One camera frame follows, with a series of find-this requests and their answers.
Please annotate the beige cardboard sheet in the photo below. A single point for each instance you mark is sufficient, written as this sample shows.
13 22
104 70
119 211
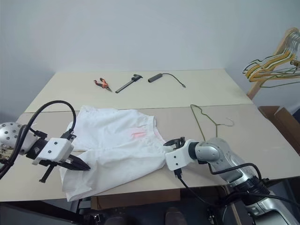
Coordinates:
257 133
164 98

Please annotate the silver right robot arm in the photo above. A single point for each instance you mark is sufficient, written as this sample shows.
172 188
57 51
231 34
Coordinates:
220 152

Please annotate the thin wooden strip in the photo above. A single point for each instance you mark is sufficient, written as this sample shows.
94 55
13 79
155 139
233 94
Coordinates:
236 213

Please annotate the dark grey rounded shape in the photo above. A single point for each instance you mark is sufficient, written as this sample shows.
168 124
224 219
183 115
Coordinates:
118 220

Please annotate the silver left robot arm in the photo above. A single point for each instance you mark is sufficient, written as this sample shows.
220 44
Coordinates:
11 138

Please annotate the brown panel under table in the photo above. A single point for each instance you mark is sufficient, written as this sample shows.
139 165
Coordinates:
140 199

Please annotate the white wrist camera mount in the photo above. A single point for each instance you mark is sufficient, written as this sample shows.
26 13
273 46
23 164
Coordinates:
57 147
178 157

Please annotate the black furniture under table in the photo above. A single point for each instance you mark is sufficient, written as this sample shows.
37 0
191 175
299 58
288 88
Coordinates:
35 213

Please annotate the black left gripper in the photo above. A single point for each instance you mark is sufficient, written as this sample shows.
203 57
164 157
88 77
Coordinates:
65 159

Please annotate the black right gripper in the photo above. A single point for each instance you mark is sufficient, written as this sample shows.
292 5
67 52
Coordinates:
179 142

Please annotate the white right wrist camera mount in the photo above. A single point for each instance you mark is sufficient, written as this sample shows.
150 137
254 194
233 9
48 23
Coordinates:
178 157

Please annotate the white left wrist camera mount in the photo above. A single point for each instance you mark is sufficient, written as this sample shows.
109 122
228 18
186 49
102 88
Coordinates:
57 147

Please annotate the white shorts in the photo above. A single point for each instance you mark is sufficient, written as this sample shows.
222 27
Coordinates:
112 150

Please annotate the black caliper tool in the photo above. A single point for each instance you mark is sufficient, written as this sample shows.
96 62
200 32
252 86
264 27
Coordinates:
127 84

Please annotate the brown cardboard box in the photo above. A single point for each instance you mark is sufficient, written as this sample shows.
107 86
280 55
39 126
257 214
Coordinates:
283 124

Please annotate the wooden clothes rack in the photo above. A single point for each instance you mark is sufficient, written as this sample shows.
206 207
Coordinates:
264 70

